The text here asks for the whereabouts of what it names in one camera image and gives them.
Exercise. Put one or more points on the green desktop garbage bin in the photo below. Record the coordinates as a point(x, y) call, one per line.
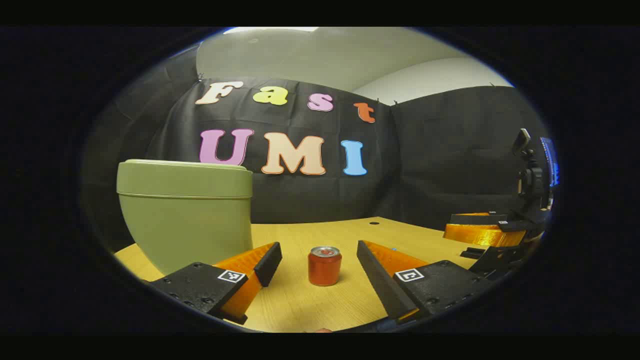
point(185, 220)

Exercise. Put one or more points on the red pop can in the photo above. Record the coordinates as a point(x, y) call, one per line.
point(324, 270)

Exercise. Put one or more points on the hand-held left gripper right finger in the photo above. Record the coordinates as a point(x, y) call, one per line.
point(380, 280)

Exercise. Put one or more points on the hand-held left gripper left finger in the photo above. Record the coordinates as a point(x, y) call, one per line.
point(268, 264)

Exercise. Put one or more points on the black backdrop cloth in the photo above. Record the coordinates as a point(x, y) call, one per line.
point(430, 165)

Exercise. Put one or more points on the wooden desktop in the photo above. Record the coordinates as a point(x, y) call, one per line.
point(300, 305)

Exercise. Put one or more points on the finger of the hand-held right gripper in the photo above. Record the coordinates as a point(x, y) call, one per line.
point(477, 219)
point(482, 236)

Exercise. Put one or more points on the computer monitor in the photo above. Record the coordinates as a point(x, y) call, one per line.
point(550, 161)

